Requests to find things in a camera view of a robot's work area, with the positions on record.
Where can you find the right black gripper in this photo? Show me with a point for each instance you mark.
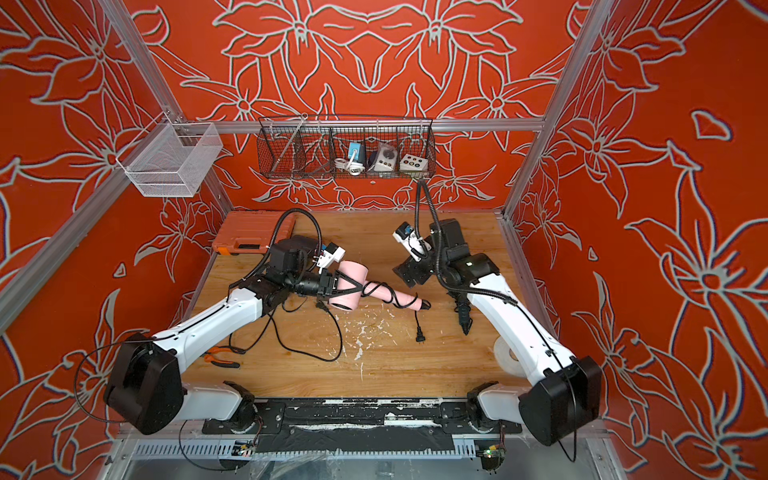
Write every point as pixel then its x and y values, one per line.
pixel 411 265

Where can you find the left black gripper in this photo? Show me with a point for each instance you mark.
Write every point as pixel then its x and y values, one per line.
pixel 332 287

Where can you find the pink hair dryer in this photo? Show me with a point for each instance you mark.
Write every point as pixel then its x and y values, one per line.
pixel 376 290

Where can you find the dark green hair dryer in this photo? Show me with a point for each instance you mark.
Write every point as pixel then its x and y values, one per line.
pixel 463 310

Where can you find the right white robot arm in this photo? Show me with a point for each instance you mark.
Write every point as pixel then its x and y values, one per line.
pixel 564 392

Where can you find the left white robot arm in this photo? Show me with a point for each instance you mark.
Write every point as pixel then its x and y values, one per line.
pixel 145 386

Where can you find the white power strip cube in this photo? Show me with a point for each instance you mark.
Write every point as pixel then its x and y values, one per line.
pixel 412 164

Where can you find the white round socket adapter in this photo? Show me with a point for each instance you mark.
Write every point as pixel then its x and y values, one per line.
pixel 385 159

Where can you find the white tape roll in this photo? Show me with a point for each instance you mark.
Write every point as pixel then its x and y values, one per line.
pixel 506 359

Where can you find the orange plastic tool case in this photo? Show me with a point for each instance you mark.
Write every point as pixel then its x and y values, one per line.
pixel 246 232

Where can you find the blue white small box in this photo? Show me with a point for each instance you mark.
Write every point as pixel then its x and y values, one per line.
pixel 356 153

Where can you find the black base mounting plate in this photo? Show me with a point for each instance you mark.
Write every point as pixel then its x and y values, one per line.
pixel 405 427

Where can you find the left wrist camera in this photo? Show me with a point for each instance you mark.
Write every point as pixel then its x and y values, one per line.
pixel 329 254

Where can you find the black wire wall basket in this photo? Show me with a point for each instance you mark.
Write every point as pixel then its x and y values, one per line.
pixel 321 153

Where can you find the orange handled pliers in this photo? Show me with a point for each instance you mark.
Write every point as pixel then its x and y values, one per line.
pixel 212 356

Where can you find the white mesh wall basket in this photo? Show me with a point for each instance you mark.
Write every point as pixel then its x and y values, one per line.
pixel 169 164

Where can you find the aluminium frame rail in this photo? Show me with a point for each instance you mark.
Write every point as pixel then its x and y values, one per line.
pixel 441 125

